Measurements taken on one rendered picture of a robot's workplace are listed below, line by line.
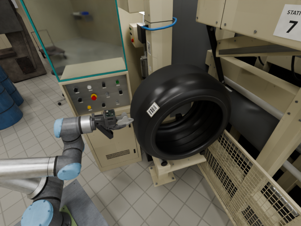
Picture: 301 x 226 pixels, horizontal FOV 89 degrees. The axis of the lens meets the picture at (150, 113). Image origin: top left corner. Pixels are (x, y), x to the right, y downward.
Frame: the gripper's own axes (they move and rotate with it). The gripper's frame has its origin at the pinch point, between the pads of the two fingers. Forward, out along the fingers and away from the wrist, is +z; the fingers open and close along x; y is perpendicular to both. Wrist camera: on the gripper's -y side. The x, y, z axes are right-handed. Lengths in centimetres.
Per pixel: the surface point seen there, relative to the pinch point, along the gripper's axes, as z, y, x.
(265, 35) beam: 42, 46, -21
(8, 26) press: -209, -14, 405
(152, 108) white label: 8.2, 14.0, -9.9
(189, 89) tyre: 24.8, 22.7, -10.4
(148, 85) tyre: 10.1, 18.4, 4.0
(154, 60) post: 19.9, 23.5, 27.1
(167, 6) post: 25, 51, 27
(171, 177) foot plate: 50, -118, 25
